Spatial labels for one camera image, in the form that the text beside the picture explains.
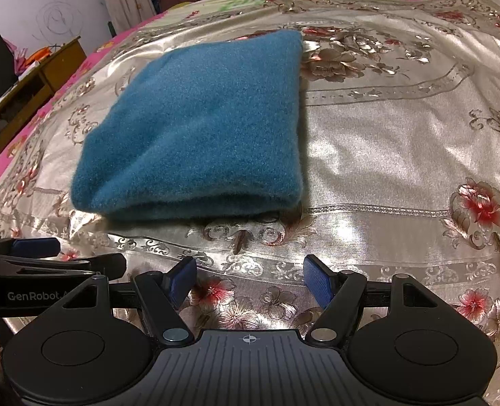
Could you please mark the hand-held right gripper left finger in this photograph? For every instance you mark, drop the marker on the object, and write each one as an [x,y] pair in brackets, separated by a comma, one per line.
[182,281]

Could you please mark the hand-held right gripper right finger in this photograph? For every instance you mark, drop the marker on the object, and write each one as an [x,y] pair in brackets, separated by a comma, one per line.
[317,281]

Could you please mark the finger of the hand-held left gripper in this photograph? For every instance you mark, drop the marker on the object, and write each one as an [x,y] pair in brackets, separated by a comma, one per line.
[36,247]
[106,264]

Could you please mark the blue knitted sweater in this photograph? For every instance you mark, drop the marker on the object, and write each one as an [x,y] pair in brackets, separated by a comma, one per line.
[199,135]

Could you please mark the floral satin bedspread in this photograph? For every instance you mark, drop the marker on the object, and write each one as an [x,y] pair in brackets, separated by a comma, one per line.
[402,135]

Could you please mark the orange item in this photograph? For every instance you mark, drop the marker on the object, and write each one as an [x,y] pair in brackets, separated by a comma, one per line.
[40,53]

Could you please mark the beige curtain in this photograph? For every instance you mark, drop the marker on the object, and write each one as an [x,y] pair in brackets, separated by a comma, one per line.
[125,0]

